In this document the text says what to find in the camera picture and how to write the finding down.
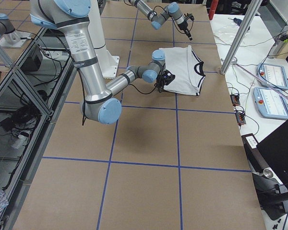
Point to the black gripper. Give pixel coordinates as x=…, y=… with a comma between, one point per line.
x=184, y=29
x=161, y=81

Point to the grey cartoon print t-shirt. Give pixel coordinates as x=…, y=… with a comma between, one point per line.
x=187, y=68

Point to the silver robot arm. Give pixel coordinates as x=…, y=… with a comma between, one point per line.
x=71, y=18
x=159, y=15

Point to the clear plastic bag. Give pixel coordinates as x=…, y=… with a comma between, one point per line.
x=227, y=33

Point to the red fire extinguisher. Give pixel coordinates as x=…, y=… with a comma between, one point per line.
x=212, y=9

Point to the orange black connector board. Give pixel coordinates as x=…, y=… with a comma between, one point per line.
x=235, y=99

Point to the grey green water bottle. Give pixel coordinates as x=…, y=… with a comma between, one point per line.
x=278, y=45

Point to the upper blue teach pendant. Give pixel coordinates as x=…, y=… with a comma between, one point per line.
x=275, y=74

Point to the blue teach pendant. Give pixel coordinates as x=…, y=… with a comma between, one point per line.
x=270, y=104
x=275, y=74

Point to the lower blue teach pendant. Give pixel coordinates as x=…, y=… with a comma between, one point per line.
x=270, y=104

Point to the reacher grabber stick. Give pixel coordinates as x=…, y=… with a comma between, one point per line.
x=261, y=80

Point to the black monitor on stand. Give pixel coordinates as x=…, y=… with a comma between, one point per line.
x=269, y=159

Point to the white camera column with base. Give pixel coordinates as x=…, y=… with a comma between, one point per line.
x=108, y=63

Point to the aluminium frame post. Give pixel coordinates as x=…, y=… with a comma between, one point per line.
x=246, y=22

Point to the aluminium frame table side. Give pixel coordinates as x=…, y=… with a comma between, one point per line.
x=35, y=76

